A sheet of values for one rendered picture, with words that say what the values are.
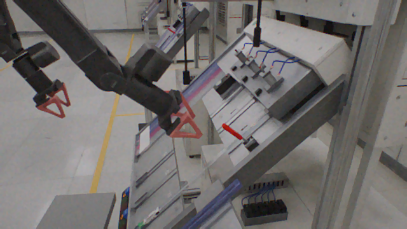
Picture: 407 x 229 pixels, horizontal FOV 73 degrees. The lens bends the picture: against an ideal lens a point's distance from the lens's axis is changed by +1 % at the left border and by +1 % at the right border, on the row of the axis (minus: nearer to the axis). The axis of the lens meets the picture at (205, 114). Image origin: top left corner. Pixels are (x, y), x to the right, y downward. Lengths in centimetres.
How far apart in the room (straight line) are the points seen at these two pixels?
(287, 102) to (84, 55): 44
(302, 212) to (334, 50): 66
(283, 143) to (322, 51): 22
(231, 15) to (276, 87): 139
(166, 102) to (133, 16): 878
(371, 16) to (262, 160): 36
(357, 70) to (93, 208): 100
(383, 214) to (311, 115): 67
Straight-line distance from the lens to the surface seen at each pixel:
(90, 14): 951
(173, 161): 94
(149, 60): 59
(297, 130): 67
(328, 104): 68
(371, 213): 124
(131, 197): 99
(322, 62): 65
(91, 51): 56
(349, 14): 63
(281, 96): 66
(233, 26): 206
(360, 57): 64
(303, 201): 118
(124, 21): 941
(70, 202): 126
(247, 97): 87
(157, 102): 62
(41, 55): 97
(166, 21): 671
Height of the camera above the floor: 138
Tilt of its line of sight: 26 degrees down
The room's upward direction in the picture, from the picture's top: straight up
